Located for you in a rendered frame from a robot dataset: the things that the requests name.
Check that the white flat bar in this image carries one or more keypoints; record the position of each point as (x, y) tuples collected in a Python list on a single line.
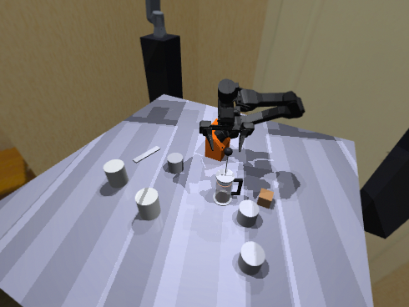
[(146, 154)]

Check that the glass coffee press with black knob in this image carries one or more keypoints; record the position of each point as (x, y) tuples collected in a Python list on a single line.
[(224, 184)]

